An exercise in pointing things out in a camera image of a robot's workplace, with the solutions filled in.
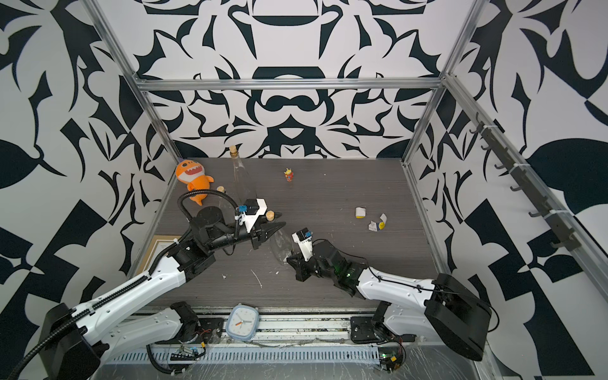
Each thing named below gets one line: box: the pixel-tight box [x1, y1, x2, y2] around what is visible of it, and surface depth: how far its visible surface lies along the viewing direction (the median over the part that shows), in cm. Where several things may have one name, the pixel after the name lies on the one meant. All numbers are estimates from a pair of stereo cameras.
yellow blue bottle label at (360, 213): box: [355, 206, 366, 220], surface depth 102 cm
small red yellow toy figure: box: [284, 167, 294, 183], surface depth 110 cm
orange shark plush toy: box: [175, 159, 215, 207], surface depth 107 cm
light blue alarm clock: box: [225, 304, 260, 342], surface depth 75 cm
